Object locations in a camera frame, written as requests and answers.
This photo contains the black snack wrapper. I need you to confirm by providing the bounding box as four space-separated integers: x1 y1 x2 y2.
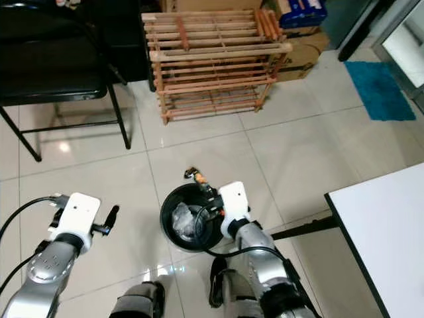
184 167 208 186

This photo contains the clear plastic bag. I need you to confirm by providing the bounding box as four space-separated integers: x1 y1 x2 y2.
170 202 197 240

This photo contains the black round rubbish bin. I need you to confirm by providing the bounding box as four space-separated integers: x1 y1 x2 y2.
160 182 230 253

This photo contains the robot left leg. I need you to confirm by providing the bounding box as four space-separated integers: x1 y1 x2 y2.
109 282 167 318

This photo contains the wooden slatted shoe rack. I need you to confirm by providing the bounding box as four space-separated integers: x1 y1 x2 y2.
141 8 294 126

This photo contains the black folding chair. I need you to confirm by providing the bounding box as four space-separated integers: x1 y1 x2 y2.
0 3 133 164

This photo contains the brown cardboard box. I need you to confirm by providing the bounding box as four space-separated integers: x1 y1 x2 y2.
265 26 331 82

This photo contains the white table with black legs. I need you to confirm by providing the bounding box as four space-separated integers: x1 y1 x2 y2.
272 162 424 318

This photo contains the teal floor mat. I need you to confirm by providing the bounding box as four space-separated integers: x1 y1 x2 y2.
344 61 417 123

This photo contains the blue printed carton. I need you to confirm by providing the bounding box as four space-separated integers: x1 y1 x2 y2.
278 0 329 29

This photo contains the grey framed white door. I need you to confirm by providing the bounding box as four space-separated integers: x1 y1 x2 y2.
370 0 424 112

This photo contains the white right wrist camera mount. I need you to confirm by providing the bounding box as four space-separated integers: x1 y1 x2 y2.
218 181 253 240

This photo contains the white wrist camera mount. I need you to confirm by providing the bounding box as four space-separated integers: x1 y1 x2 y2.
218 181 253 240
50 192 102 253

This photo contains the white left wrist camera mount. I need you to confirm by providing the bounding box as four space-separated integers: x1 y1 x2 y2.
50 192 102 253

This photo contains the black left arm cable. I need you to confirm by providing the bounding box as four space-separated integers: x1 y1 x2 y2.
0 195 68 296

